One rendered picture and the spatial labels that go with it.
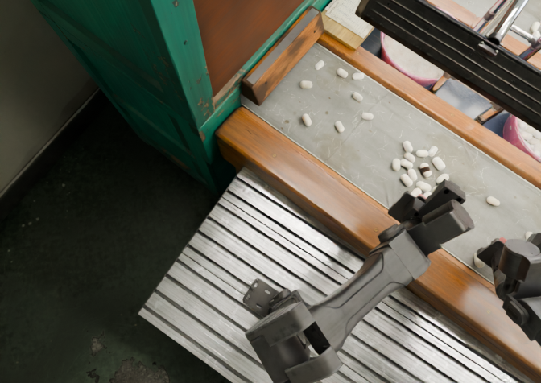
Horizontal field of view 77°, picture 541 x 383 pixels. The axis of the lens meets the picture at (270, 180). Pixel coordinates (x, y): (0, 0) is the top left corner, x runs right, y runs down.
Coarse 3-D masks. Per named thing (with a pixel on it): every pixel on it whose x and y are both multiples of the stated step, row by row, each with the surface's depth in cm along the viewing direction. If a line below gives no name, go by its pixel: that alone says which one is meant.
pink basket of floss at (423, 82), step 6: (384, 36) 106; (384, 48) 98; (384, 54) 101; (384, 60) 104; (390, 60) 98; (396, 66) 97; (402, 72) 99; (408, 72) 97; (414, 78) 98; (420, 78) 96; (426, 78) 96; (420, 84) 103; (426, 84) 103
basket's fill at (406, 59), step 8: (384, 40) 104; (392, 40) 104; (392, 48) 103; (400, 48) 104; (392, 56) 103; (400, 56) 103; (408, 56) 102; (416, 56) 102; (400, 64) 102; (408, 64) 102; (416, 64) 102; (424, 64) 102; (432, 64) 102; (416, 72) 102; (424, 72) 102; (432, 72) 101; (440, 72) 101
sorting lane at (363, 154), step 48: (288, 96) 96; (336, 96) 97; (384, 96) 97; (336, 144) 92; (384, 144) 93; (432, 144) 94; (384, 192) 89; (480, 192) 90; (528, 192) 91; (480, 240) 87
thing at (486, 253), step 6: (498, 240) 77; (492, 246) 78; (498, 246) 77; (480, 252) 80; (486, 252) 79; (492, 252) 78; (480, 258) 80; (486, 258) 79; (492, 258) 78; (486, 264) 80; (492, 264) 77
